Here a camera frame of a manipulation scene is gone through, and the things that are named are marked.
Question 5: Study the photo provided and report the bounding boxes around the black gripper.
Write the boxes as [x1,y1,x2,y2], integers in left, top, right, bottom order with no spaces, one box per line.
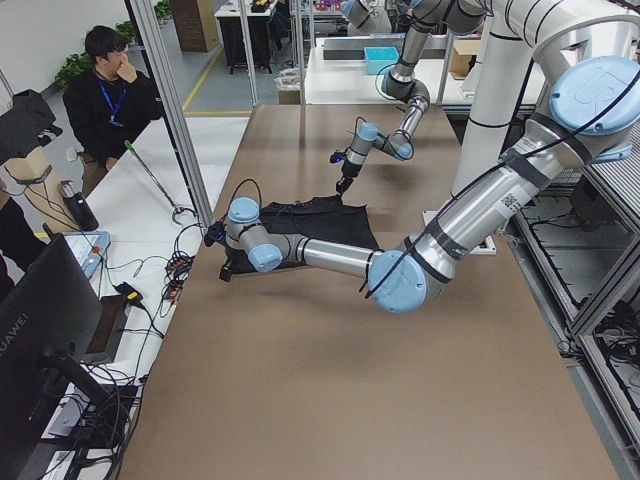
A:
[329,150,362,196]
[219,244,248,281]

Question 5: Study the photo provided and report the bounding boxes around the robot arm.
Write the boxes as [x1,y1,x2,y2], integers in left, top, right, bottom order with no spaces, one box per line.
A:
[217,1,639,313]
[330,1,486,195]

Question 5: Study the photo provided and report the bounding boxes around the black and red power strip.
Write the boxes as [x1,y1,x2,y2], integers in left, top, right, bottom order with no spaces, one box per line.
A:
[162,251,195,304]

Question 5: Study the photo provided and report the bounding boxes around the grabber reach tool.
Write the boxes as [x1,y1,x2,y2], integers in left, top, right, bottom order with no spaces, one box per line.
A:
[124,140,197,225]

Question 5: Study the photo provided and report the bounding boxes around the blue plastic bin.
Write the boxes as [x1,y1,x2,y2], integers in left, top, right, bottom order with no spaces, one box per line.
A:
[363,46,399,76]

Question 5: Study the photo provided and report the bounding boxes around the teach pendant tablet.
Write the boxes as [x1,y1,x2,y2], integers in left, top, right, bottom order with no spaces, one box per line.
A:
[63,231,111,279]

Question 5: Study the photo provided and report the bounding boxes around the black thermos bottle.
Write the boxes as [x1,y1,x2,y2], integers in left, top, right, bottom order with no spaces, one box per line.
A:
[59,180,99,231]

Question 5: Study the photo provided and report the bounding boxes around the cardboard box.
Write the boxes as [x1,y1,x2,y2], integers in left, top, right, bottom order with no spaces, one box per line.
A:
[449,39,481,79]

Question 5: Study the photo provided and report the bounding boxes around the black Huawei monitor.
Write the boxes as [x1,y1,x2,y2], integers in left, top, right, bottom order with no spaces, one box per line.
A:
[1,235,109,479]

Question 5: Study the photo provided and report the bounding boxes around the seated man in black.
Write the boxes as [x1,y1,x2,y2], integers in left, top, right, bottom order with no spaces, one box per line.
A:
[63,25,161,196]

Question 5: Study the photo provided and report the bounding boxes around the aluminium frame post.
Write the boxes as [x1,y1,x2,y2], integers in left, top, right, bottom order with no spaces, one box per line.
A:
[124,0,214,232]

